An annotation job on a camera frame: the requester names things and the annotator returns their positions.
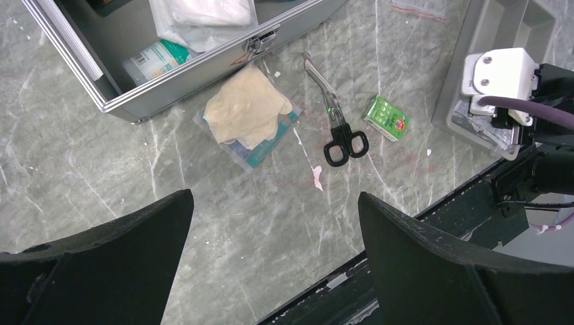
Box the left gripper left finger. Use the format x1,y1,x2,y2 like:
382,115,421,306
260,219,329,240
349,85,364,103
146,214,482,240
1,189,194,324

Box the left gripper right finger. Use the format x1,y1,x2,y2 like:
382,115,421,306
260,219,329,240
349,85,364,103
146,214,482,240
358,192,573,324

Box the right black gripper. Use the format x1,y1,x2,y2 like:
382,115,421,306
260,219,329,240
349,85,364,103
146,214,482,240
493,64,573,146

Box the clear bag alcohol wipes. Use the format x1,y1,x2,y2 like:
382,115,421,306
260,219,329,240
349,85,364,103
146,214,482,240
451,100,516,154

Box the grey plastic divider tray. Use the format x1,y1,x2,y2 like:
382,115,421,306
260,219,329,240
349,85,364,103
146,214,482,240
432,1,557,160

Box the black handled scissors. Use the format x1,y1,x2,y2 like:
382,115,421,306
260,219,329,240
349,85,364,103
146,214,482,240
302,51,370,167

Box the small green box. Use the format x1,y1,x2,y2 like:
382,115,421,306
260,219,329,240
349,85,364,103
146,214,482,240
362,95,410,142

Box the cream latex gloves packet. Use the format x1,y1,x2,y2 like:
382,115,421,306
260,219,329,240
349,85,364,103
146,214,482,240
194,63,303,171

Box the white bottle green label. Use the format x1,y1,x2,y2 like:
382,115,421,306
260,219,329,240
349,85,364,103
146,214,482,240
122,39,198,86

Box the grey metal medicine case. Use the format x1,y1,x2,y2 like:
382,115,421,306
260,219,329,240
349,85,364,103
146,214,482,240
25,1,342,124

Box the clear gauze pad packet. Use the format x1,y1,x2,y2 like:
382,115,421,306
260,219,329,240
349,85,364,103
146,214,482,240
149,0,259,53

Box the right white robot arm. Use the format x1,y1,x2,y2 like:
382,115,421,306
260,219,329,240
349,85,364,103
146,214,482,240
491,64,573,200

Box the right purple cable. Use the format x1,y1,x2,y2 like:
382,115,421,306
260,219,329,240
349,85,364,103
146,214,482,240
477,95,574,131

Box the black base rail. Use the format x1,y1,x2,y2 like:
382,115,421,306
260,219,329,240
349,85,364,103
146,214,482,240
255,146,574,325

